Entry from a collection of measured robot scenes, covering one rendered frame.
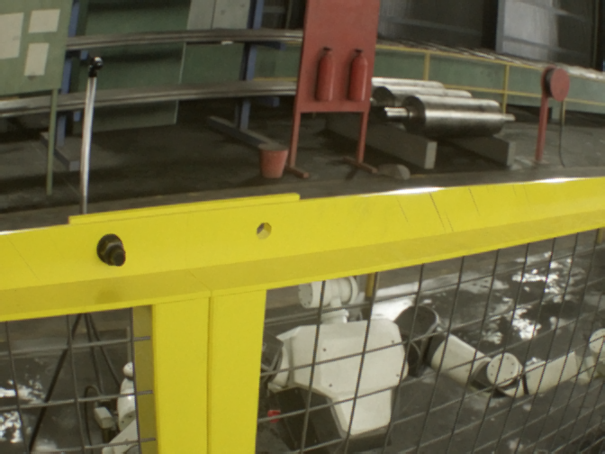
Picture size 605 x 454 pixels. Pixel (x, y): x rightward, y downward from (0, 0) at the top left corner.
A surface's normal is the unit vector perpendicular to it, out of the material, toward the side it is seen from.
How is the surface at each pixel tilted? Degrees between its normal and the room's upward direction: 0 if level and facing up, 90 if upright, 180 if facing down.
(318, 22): 90
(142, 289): 0
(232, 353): 90
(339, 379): 53
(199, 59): 90
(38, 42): 90
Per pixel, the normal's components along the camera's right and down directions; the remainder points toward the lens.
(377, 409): 0.44, -0.30
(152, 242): 0.56, 0.32
